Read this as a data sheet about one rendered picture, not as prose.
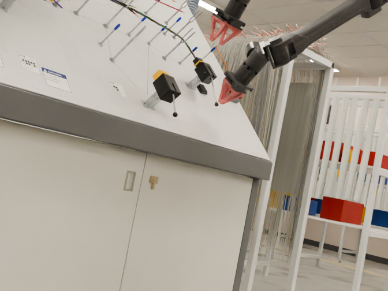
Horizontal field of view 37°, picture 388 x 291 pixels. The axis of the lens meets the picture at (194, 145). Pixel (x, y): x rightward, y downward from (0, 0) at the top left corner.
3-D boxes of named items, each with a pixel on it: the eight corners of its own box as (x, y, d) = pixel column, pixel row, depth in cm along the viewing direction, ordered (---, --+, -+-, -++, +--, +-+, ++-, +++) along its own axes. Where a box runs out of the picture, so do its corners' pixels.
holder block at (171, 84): (153, 129, 154) (179, 107, 150) (138, 94, 160) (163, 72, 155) (164, 133, 157) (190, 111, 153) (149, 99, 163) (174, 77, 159)
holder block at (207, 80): (201, 82, 185) (210, 74, 183) (193, 69, 187) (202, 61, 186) (208, 84, 189) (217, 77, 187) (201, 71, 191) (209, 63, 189)
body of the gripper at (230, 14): (212, 11, 182) (224, -9, 180) (230, 20, 190) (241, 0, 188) (226, 21, 179) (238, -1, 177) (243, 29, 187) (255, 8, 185)
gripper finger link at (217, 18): (200, 34, 185) (214, 8, 182) (212, 39, 190) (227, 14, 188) (213, 44, 181) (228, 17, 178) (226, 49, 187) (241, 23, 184)
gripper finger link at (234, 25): (205, 36, 187) (219, 10, 184) (217, 41, 193) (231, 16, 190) (219, 45, 183) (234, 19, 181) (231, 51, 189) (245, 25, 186)
